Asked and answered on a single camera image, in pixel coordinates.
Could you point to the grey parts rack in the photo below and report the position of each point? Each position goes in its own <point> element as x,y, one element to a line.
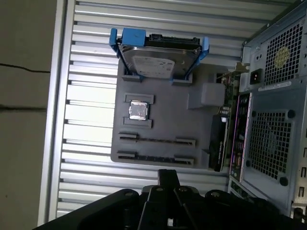
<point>168,115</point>

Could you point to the silver CPU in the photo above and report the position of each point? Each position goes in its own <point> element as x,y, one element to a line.
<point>138,110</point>

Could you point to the grey power supply unit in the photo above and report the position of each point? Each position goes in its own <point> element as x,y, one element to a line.
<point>283,57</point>

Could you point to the hard disk in blue carrier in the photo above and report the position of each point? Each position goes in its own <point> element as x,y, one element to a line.
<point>153,64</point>

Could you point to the black open PC case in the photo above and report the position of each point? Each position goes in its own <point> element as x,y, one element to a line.
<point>271,100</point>

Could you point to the black graphics card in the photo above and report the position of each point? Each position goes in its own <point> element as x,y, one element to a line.
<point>218,143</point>

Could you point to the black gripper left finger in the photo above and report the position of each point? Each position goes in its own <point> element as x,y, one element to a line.
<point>108,210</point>

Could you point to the RAM stick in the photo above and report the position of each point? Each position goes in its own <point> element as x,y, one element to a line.
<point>156,139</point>

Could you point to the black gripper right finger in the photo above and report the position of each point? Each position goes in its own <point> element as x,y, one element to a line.
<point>227,210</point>

